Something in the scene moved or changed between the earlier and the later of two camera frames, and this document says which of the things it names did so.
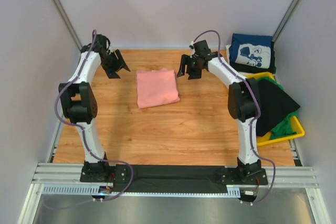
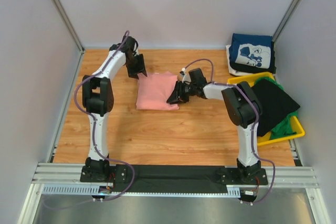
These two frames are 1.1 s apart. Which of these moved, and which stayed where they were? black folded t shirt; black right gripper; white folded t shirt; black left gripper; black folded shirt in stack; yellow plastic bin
Moved: black left gripper; black right gripper
Stayed: black folded shirt in stack; yellow plastic bin; white folded t shirt; black folded t shirt
